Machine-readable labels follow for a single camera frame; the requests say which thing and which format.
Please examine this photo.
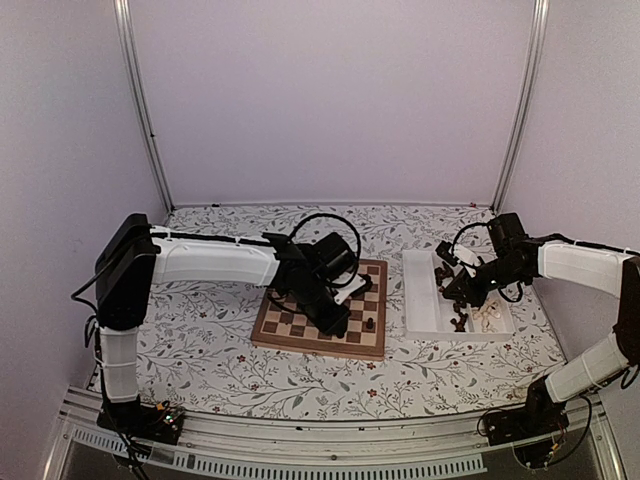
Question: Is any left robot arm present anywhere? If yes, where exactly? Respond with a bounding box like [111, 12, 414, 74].
[70, 213, 371, 434]

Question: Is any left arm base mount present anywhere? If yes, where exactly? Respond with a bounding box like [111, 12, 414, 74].
[97, 393, 186, 445]

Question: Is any black cable loop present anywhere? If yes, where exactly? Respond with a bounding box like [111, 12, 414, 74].
[452, 221, 494, 251]
[287, 212, 362, 286]

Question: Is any aluminium frame post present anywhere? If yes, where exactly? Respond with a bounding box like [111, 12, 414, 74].
[113, 0, 175, 213]
[491, 0, 550, 213]

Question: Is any white divided plastic tray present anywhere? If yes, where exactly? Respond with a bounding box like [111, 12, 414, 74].
[402, 250, 515, 342]

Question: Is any front aluminium rail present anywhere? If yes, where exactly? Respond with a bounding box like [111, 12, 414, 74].
[44, 387, 631, 479]

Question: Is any left aluminium frame post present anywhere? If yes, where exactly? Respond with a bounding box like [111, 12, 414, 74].
[113, 0, 175, 213]

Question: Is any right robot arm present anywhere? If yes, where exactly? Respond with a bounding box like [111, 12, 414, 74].
[436, 213, 639, 436]

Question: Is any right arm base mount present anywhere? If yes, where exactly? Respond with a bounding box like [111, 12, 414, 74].
[477, 379, 569, 469]

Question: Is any right aluminium frame post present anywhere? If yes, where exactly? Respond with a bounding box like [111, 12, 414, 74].
[491, 0, 550, 213]

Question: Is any light chess pieces pile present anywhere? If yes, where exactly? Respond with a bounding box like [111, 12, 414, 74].
[471, 300, 504, 333]

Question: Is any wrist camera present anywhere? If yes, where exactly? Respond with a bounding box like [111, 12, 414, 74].
[333, 274, 373, 305]
[436, 241, 482, 277]

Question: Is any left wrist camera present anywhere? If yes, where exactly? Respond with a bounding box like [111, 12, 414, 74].
[333, 274, 373, 305]

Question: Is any right black cable loop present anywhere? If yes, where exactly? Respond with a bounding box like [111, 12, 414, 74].
[452, 221, 494, 251]

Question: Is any dark chess pieces pile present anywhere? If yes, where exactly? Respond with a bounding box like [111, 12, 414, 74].
[434, 262, 469, 333]

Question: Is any wooden chessboard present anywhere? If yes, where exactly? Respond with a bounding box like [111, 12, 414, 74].
[251, 260, 388, 362]

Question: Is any floral patterned table mat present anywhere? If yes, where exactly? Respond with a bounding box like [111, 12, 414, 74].
[137, 205, 564, 420]

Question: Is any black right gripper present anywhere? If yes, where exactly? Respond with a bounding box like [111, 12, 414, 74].
[443, 256, 526, 308]

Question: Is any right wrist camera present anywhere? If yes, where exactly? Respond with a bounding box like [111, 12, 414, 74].
[436, 241, 482, 277]

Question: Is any left black cable loop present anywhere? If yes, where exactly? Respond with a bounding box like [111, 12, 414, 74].
[287, 212, 362, 286]

